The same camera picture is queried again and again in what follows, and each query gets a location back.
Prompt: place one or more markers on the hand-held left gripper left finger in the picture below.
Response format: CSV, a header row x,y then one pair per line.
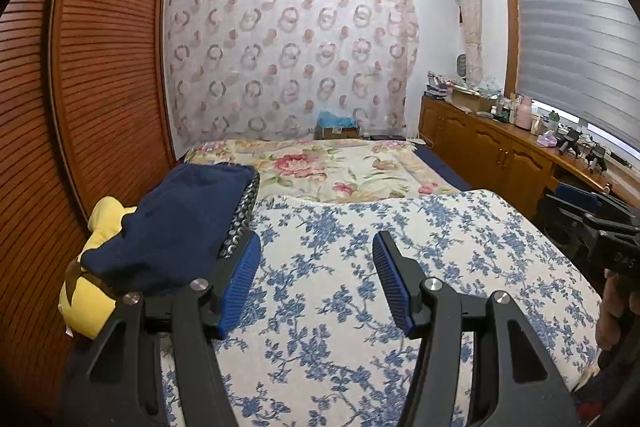
x,y
240,277

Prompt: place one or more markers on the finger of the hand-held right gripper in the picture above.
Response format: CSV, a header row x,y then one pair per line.
x,y
577,196
562,219

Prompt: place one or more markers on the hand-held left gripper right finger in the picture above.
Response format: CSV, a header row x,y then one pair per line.
x,y
395,282

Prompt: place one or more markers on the navy printed t-shirt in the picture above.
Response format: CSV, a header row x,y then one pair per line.
x,y
175,217

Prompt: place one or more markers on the person's right hand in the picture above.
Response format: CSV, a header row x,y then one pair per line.
x,y
612,317

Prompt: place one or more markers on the black spare gripper tool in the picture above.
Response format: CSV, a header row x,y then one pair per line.
x,y
570,142
596,158

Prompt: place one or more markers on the blue floral white quilt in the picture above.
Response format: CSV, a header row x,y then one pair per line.
x,y
350,257

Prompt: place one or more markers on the purple plastic item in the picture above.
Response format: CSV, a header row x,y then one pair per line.
x,y
546,140

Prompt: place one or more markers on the green-capped bottle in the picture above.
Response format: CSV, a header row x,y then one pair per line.
x,y
553,123

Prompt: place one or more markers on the pink bottle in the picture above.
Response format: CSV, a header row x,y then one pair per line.
x,y
523,114

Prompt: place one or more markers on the wooden side cabinet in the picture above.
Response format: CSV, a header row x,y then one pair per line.
x,y
480,147

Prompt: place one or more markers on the navy bed sheet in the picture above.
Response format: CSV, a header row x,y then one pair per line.
x,y
450,177

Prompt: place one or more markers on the pink floral blanket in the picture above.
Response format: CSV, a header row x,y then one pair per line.
x,y
320,167

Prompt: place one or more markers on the open cardboard box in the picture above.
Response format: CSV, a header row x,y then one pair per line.
x,y
472,102

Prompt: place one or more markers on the grey window blind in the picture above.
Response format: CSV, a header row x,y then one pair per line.
x,y
575,42

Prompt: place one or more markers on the yellow plush toy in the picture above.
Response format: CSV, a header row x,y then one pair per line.
x,y
85,307

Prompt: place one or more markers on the cardboard box with blue bag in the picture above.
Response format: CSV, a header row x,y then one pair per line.
x,y
337,131

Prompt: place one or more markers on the small dark desk fan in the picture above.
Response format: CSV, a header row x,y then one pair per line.
x,y
461,66

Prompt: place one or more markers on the stack of papers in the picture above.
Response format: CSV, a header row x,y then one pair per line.
x,y
438,85

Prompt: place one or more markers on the beige tied side curtain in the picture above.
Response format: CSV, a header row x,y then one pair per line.
x,y
470,7

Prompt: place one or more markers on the circle-patterned sheer curtain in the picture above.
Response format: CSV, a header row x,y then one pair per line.
x,y
290,57

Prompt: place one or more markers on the wooden louvered wardrobe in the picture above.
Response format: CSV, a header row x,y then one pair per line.
x,y
100,82

